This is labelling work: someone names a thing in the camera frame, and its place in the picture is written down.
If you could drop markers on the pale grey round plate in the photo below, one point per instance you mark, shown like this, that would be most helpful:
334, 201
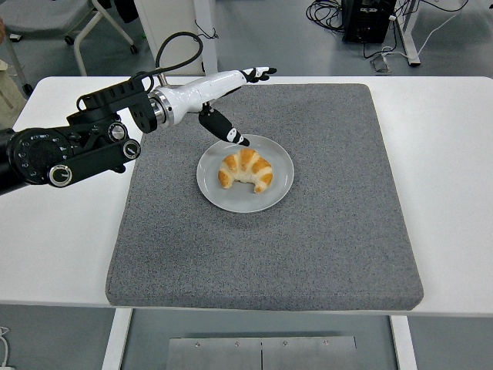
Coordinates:
239, 200

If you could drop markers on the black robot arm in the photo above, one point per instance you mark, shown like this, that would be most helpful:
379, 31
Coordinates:
38, 154

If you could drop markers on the black computer case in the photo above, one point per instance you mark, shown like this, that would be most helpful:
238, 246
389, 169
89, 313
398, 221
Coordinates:
366, 23

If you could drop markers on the white cabinet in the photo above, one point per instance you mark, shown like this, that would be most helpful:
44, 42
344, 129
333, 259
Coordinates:
169, 19

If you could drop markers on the grey speckled mat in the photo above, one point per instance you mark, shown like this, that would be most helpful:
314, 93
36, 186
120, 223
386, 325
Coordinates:
269, 262

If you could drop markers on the golden croissant bread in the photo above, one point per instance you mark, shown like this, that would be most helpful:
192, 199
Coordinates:
246, 165

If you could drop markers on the black hanging cloth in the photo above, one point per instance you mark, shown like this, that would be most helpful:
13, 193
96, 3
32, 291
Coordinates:
127, 9

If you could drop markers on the grey chair with white legs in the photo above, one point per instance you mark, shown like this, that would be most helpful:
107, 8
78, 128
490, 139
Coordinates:
38, 15

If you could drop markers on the white desk leg with foot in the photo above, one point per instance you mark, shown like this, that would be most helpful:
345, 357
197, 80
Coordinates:
409, 34

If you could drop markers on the white upright post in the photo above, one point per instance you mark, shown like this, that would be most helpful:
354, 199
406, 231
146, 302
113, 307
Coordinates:
210, 54

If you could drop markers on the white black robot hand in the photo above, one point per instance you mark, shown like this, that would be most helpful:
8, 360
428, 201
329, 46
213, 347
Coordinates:
200, 90

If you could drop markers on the clear plastic floor item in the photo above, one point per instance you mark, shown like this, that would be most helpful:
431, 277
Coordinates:
381, 64

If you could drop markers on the white table leg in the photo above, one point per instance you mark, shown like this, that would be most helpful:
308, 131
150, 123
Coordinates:
115, 339
404, 343

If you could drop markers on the grey metal plate with screws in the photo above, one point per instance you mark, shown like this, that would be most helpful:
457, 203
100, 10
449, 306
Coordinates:
215, 354

